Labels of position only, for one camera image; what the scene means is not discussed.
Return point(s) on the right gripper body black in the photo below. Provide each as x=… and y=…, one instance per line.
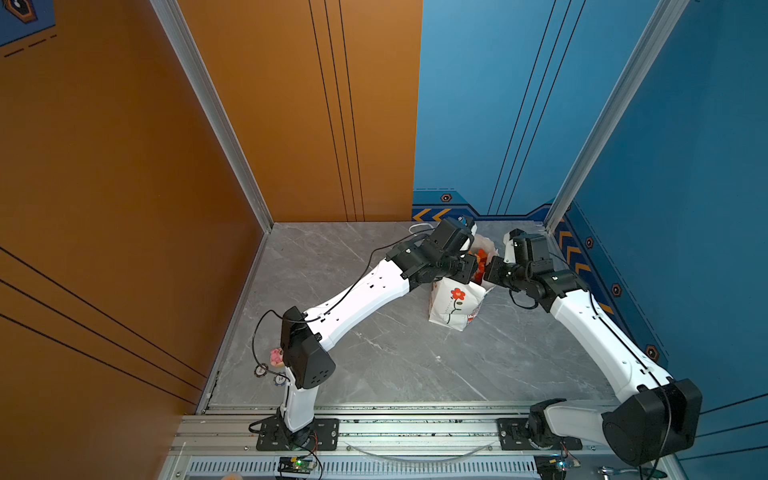
x=507, y=274

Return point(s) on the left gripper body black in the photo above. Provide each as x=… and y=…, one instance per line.
x=458, y=268

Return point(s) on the red snack packet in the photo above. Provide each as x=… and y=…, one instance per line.
x=482, y=259

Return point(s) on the white paper bag with flowers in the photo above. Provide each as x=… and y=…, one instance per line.
x=454, y=305

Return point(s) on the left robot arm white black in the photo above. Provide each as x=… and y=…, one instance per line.
x=307, y=337

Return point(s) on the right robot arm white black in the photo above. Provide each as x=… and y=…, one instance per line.
x=656, y=416

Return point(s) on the circuit board right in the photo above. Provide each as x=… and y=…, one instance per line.
x=555, y=467

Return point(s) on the pink donut sticker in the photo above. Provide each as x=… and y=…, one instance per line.
x=276, y=358

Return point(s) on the round dark token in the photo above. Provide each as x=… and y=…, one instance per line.
x=260, y=371

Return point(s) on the green circuit board left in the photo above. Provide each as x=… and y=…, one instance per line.
x=297, y=467

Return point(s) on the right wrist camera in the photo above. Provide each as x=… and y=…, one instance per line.
x=522, y=248

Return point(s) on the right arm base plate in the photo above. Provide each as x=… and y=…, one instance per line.
x=514, y=434

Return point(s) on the aluminium rail frame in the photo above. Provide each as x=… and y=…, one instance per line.
x=380, y=441

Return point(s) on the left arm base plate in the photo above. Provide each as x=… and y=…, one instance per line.
x=272, y=435

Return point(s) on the green handled screwdriver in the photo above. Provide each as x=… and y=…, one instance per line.
x=606, y=472

